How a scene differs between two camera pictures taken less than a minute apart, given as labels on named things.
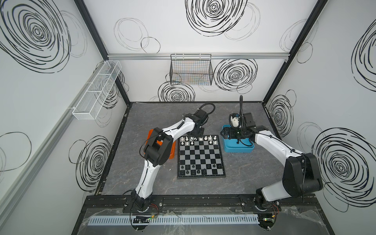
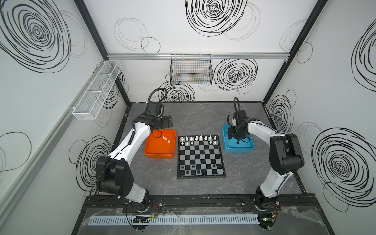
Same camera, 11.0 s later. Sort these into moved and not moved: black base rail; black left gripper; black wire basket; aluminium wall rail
Moved: black left gripper
Not moved: aluminium wall rail; black base rail; black wire basket
